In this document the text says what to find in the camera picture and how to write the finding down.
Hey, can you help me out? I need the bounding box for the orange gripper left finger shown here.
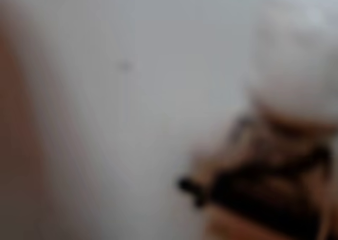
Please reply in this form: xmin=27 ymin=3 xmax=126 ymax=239
xmin=0 ymin=33 xmax=42 ymax=240

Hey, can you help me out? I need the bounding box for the small white toy figure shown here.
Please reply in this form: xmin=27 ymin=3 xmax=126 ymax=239
xmin=176 ymin=2 xmax=338 ymax=240

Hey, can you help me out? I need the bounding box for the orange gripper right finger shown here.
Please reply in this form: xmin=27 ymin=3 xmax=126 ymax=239
xmin=205 ymin=214 xmax=294 ymax=240

